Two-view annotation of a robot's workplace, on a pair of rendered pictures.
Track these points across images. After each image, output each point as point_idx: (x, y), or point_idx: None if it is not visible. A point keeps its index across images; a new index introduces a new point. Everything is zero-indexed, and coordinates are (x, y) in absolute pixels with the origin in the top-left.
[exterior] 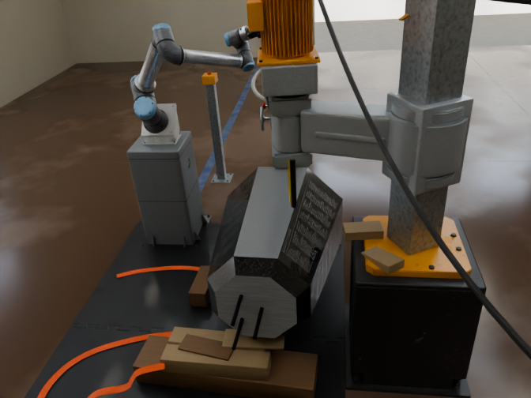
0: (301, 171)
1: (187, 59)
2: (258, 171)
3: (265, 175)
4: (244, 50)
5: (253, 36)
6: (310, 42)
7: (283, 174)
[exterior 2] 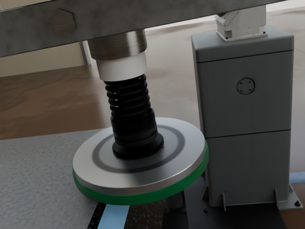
0: (48, 221)
1: None
2: (96, 131)
3: (66, 145)
4: None
5: None
6: None
7: (51, 176)
